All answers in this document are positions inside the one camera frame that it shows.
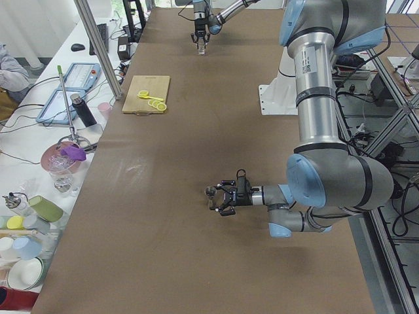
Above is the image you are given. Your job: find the green cup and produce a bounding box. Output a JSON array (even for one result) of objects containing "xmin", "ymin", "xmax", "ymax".
[{"xmin": 29, "ymin": 196, "xmax": 64, "ymax": 222}]

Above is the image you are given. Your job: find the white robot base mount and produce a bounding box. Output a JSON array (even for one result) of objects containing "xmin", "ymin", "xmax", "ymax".
[{"xmin": 258, "ymin": 47, "xmax": 298, "ymax": 115}]

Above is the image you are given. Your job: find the pink bowl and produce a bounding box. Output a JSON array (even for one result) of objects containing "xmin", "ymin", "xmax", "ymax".
[{"xmin": 41, "ymin": 141, "xmax": 83, "ymax": 173}]

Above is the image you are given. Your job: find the light blue cup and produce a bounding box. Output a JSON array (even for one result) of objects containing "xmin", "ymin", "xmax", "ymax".
[{"xmin": 12, "ymin": 236, "xmax": 43, "ymax": 260}]

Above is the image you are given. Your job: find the aluminium frame post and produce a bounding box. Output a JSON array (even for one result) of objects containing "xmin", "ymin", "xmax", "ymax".
[{"xmin": 74, "ymin": 0, "xmax": 122, "ymax": 100}]

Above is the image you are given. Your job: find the black water bottle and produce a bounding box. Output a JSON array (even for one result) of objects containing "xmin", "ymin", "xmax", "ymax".
[{"xmin": 70, "ymin": 94, "xmax": 97, "ymax": 127}]

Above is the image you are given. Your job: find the steel jigger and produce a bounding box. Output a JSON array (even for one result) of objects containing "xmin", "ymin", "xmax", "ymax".
[{"xmin": 205, "ymin": 186, "xmax": 217, "ymax": 210}]

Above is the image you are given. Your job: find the black keyboard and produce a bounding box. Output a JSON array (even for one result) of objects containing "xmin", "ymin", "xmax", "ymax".
[{"xmin": 88, "ymin": 23, "xmax": 109, "ymax": 56}]

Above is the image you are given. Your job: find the white green-rimmed bowl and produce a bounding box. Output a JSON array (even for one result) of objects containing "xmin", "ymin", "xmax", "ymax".
[{"xmin": 7, "ymin": 258, "xmax": 44, "ymax": 290}]

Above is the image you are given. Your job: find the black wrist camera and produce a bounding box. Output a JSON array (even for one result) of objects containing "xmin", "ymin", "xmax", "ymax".
[{"xmin": 236, "ymin": 169, "xmax": 251, "ymax": 198}]

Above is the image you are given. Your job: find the blue teach pendant near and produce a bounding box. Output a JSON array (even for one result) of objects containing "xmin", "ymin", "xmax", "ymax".
[{"xmin": 35, "ymin": 88, "xmax": 86, "ymax": 125}]

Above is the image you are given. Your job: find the purple cloth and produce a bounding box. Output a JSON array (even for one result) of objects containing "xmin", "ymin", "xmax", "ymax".
[{"xmin": 60, "ymin": 145, "xmax": 86, "ymax": 161}]

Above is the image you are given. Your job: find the lemon slice far end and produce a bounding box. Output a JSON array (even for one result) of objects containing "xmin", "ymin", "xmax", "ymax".
[{"xmin": 156, "ymin": 103, "xmax": 167, "ymax": 111}]

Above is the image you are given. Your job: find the clear glass measuring cup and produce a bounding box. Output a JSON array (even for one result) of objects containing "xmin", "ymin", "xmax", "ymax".
[{"xmin": 198, "ymin": 47, "xmax": 206, "ymax": 56}]

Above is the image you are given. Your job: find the white cup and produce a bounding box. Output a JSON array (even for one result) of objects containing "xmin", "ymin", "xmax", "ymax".
[{"xmin": 0, "ymin": 237, "xmax": 17, "ymax": 260}]

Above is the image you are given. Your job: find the person in white shirt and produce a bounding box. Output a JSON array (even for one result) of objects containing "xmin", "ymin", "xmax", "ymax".
[{"xmin": 1, "ymin": 43, "xmax": 30, "ymax": 103}]

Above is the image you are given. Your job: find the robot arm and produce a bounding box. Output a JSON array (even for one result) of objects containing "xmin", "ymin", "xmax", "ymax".
[
  {"xmin": 215, "ymin": 1, "xmax": 393, "ymax": 237},
  {"xmin": 191, "ymin": 0, "xmax": 258, "ymax": 55}
]

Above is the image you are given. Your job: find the pink cup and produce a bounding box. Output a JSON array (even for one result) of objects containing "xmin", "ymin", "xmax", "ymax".
[{"xmin": 98, "ymin": 102, "xmax": 112, "ymax": 120}]

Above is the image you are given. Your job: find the bamboo cutting board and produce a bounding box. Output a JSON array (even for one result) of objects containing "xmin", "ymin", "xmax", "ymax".
[{"xmin": 122, "ymin": 75, "xmax": 170, "ymax": 115}]

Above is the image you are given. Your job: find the black computer mouse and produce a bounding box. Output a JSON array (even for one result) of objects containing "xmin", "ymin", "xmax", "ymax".
[{"xmin": 70, "ymin": 43, "xmax": 85, "ymax": 52}]

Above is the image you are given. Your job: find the blue teach pendant far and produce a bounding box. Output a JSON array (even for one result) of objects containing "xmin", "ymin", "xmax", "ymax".
[{"xmin": 64, "ymin": 63, "xmax": 101, "ymax": 91}]

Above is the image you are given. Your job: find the yellow cup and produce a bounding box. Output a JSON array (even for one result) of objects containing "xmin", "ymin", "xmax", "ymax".
[{"xmin": 7, "ymin": 216, "xmax": 25, "ymax": 230}]

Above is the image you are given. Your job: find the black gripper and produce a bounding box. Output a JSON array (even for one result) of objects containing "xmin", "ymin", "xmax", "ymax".
[
  {"xmin": 211, "ymin": 179, "xmax": 253, "ymax": 217},
  {"xmin": 191, "ymin": 19, "xmax": 210, "ymax": 49}
]

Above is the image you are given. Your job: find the blue teach pendant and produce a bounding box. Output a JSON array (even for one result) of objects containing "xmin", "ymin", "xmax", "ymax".
[
  {"xmin": 64, "ymin": 63, "xmax": 101, "ymax": 91},
  {"xmin": 35, "ymin": 88, "xmax": 86, "ymax": 125}
]

